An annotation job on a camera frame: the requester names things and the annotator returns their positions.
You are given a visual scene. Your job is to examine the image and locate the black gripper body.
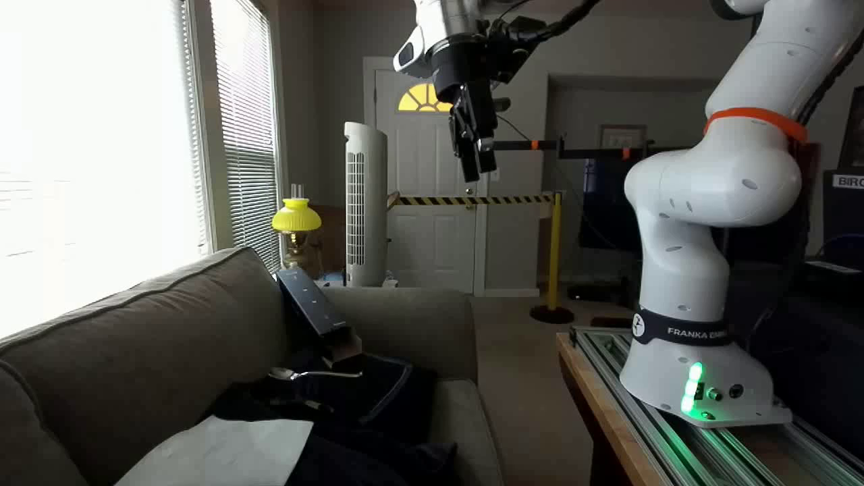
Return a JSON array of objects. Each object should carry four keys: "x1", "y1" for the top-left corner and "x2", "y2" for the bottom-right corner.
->
[{"x1": 432, "y1": 35, "x2": 533, "y2": 104}]

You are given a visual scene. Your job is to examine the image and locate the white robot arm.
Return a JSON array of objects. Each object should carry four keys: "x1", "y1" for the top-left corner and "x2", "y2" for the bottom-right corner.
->
[{"x1": 619, "y1": 0, "x2": 864, "y2": 428}]

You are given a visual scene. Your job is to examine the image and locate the silver metal spoon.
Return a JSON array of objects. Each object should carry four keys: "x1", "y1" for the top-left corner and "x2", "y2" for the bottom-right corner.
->
[{"x1": 267, "y1": 367, "x2": 364, "y2": 381}]

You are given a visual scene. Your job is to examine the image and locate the yellow black barrier tape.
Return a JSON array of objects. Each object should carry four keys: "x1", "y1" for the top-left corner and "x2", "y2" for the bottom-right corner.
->
[{"x1": 386, "y1": 193, "x2": 553, "y2": 209}]

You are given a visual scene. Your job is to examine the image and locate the white tower fan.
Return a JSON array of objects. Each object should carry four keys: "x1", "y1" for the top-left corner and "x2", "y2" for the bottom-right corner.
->
[{"x1": 342, "y1": 123, "x2": 386, "y2": 286}]

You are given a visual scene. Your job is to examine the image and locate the white front door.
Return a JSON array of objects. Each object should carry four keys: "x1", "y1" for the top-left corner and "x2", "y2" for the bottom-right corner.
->
[{"x1": 368, "y1": 62, "x2": 477, "y2": 293}]

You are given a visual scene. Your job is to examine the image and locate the yellow glass lamp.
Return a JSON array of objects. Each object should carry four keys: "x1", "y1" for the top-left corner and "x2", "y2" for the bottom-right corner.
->
[{"x1": 270, "y1": 185, "x2": 321, "y2": 264}]

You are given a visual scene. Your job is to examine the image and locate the white window blinds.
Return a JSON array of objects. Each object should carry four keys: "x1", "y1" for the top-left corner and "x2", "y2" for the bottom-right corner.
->
[{"x1": 179, "y1": 0, "x2": 278, "y2": 268}]

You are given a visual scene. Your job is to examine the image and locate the black cloth on sofa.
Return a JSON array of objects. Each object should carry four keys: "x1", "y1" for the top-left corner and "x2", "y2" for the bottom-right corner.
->
[{"x1": 209, "y1": 354, "x2": 463, "y2": 486}]

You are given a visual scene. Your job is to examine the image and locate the black cabinet at right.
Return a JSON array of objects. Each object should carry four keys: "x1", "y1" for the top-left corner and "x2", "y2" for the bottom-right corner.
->
[{"x1": 729, "y1": 144, "x2": 864, "y2": 457}]

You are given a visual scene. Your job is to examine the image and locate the wooden table with rails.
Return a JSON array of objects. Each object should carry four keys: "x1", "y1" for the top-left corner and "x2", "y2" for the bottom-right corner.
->
[{"x1": 557, "y1": 327, "x2": 864, "y2": 486}]

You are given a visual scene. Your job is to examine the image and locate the white paper sheet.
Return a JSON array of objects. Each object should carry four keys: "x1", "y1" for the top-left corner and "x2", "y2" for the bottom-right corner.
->
[{"x1": 116, "y1": 416, "x2": 314, "y2": 486}]

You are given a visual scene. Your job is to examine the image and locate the grey-brown fabric sofa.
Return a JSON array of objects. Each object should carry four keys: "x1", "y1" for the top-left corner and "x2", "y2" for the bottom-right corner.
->
[{"x1": 0, "y1": 250, "x2": 502, "y2": 486}]

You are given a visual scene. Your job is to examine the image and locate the yellow barrier post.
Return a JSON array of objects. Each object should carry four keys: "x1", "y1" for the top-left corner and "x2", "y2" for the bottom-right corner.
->
[{"x1": 529, "y1": 197, "x2": 573, "y2": 325}]

